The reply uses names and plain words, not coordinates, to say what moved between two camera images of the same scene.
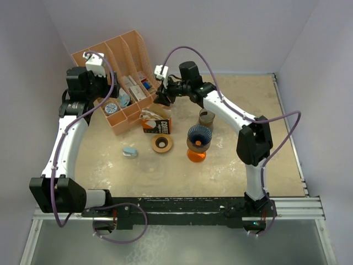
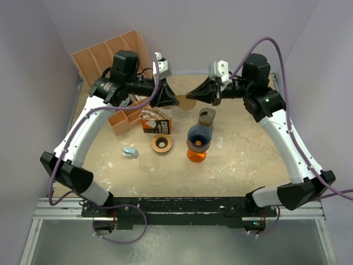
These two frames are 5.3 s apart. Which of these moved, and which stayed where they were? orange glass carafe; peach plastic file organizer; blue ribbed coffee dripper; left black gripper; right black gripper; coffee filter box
Moved: left black gripper; right black gripper
Stayed: blue ribbed coffee dripper; coffee filter box; peach plastic file organizer; orange glass carafe
